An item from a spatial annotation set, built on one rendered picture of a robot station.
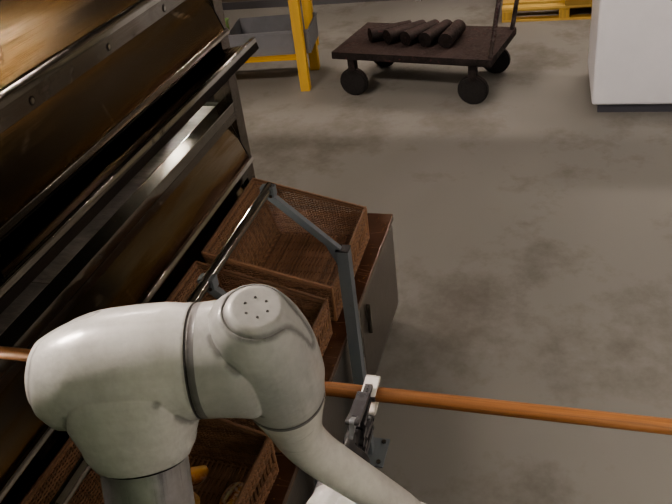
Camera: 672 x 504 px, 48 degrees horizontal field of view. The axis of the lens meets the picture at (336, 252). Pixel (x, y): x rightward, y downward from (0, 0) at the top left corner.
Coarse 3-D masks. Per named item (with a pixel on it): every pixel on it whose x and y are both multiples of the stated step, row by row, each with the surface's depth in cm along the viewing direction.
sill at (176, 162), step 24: (216, 120) 280; (192, 144) 265; (168, 168) 251; (144, 192) 238; (120, 216) 227; (96, 240) 217; (120, 240) 222; (72, 264) 208; (96, 264) 211; (48, 288) 199; (72, 288) 201; (24, 312) 191; (48, 312) 192; (0, 336) 184; (24, 336) 184; (0, 360) 176
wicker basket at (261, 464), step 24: (216, 432) 214; (240, 432) 210; (72, 456) 198; (192, 456) 223; (216, 456) 220; (240, 456) 217; (264, 456) 205; (96, 480) 204; (216, 480) 215; (240, 480) 214; (264, 480) 208
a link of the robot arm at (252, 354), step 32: (256, 288) 79; (192, 320) 81; (224, 320) 77; (256, 320) 77; (288, 320) 78; (192, 352) 79; (224, 352) 77; (256, 352) 77; (288, 352) 78; (320, 352) 86; (192, 384) 79; (224, 384) 79; (256, 384) 80; (288, 384) 80; (320, 384) 86; (224, 416) 83; (256, 416) 84; (288, 416) 85
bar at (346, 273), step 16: (272, 192) 234; (256, 208) 224; (288, 208) 236; (240, 224) 216; (304, 224) 238; (320, 240) 240; (224, 256) 204; (336, 256) 241; (208, 272) 198; (352, 272) 246; (208, 288) 195; (352, 288) 247; (352, 304) 250; (352, 320) 254; (352, 336) 259; (352, 352) 263; (352, 368) 267; (384, 448) 293; (80, 464) 147; (80, 480) 146; (64, 496) 142
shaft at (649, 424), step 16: (0, 352) 174; (16, 352) 173; (336, 384) 154; (352, 384) 154; (384, 400) 152; (400, 400) 151; (416, 400) 150; (432, 400) 149; (448, 400) 148; (464, 400) 148; (480, 400) 147; (496, 400) 147; (512, 416) 146; (528, 416) 144; (544, 416) 143; (560, 416) 143; (576, 416) 142; (592, 416) 141; (608, 416) 141; (624, 416) 140; (640, 416) 140; (656, 432) 139
